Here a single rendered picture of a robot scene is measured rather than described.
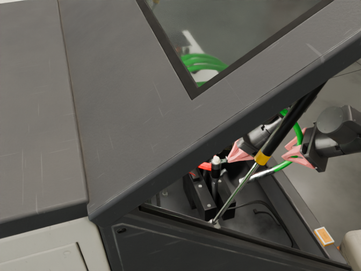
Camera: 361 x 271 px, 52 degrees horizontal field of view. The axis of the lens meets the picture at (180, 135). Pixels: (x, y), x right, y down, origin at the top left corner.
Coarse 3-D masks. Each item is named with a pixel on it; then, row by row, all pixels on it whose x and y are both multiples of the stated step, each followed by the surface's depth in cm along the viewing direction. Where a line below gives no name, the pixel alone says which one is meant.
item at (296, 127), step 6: (282, 114) 80; (294, 126) 82; (300, 132) 83; (300, 138) 84; (300, 144) 85; (294, 156) 88; (282, 162) 91; (288, 162) 89; (276, 168) 91; (282, 168) 91
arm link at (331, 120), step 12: (336, 108) 71; (348, 108) 69; (324, 120) 72; (336, 120) 70; (348, 120) 68; (360, 120) 70; (324, 132) 71; (336, 132) 70; (348, 132) 70; (360, 132) 71
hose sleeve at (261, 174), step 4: (268, 168) 92; (272, 168) 92; (260, 172) 93; (264, 172) 93; (268, 172) 92; (272, 172) 92; (252, 176) 94; (256, 176) 94; (260, 176) 93; (264, 176) 93; (248, 180) 95; (252, 180) 94
